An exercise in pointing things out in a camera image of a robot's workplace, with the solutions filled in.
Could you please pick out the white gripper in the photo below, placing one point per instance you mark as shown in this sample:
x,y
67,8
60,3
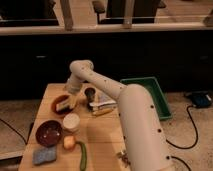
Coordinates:
x,y
73,85

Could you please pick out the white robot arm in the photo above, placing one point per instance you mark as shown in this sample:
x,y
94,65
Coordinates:
x,y
144,137

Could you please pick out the orange-red bowl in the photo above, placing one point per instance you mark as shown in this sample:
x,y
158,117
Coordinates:
x,y
53,109

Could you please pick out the dark maroon bowl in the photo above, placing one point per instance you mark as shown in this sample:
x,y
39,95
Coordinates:
x,y
49,133

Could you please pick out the dark brown cup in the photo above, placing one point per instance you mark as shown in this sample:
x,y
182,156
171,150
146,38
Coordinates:
x,y
90,94

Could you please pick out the white round lidded container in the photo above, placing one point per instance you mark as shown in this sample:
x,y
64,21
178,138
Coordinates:
x,y
71,122

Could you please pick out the yellow banana toy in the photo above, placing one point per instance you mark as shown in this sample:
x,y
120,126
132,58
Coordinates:
x,y
102,112

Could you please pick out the blue sponge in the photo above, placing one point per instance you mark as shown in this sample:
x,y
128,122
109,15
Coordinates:
x,y
44,155

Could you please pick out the green chili pepper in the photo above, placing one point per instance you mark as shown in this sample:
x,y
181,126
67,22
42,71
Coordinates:
x,y
83,160

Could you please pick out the green plastic tray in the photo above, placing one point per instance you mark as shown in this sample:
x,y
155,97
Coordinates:
x,y
152,85

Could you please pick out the small metal keys pile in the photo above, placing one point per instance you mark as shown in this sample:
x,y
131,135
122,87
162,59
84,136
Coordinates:
x,y
122,155

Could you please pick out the blue black power box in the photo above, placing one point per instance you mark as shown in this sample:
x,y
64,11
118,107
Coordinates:
x,y
201,100

